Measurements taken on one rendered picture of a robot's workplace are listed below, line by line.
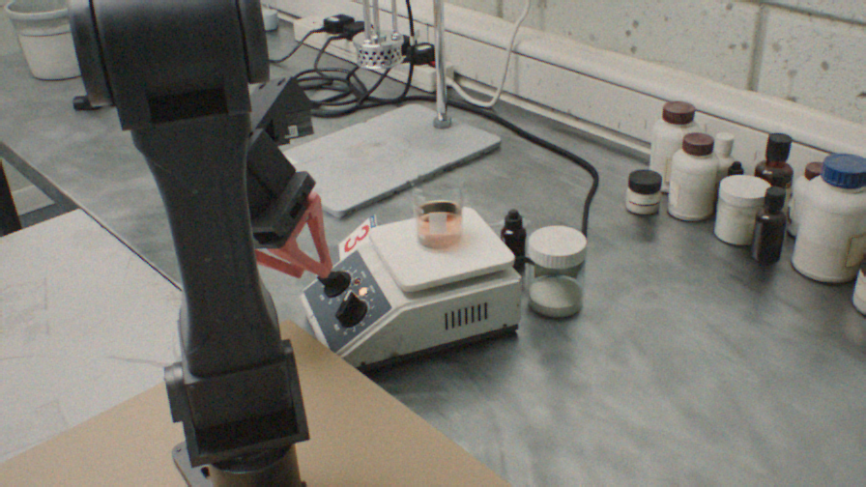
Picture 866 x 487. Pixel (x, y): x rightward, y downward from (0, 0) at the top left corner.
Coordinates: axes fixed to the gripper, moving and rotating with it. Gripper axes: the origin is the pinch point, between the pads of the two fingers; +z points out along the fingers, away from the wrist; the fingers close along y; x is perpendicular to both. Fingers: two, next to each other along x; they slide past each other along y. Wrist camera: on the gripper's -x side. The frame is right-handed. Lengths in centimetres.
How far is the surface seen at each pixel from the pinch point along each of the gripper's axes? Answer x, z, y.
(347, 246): -13.3, 12.2, 12.0
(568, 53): -60, 24, 4
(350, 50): -67, 20, 48
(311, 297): -2.0, 7.1, 6.8
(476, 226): -14.1, 10.7, -6.8
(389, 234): -9.7, 6.5, -0.1
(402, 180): -29.9, 17.8, 15.9
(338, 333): 2.4, 7.2, 0.3
